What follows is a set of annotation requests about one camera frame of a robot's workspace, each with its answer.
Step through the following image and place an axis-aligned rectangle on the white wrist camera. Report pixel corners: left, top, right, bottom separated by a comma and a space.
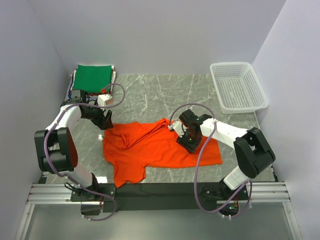
97, 93, 113, 107
168, 121, 185, 138

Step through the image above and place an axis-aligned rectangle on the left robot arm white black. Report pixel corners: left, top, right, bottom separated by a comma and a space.
34, 89, 113, 201

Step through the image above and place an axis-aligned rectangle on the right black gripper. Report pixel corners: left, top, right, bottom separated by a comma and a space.
176, 128, 202, 155

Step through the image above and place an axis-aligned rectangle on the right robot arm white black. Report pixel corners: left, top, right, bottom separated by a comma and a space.
168, 109, 276, 200

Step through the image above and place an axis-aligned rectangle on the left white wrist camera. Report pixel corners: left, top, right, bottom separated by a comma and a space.
97, 93, 113, 107

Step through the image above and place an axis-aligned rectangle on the orange t shirt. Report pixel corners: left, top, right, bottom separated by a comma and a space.
102, 117, 223, 189

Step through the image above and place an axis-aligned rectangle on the stack of folded shirts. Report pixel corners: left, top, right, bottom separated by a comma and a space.
65, 65, 116, 100

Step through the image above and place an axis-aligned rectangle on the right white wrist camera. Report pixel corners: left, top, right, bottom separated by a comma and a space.
168, 121, 185, 138

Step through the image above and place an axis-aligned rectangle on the green folded t shirt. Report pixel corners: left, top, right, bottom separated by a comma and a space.
73, 65, 113, 94

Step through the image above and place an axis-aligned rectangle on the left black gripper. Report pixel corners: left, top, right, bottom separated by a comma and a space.
82, 99, 114, 130

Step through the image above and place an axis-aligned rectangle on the black base bar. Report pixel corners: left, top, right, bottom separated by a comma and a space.
70, 182, 235, 216

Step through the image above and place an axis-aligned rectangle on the white plastic basket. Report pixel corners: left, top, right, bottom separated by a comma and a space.
209, 62, 269, 114

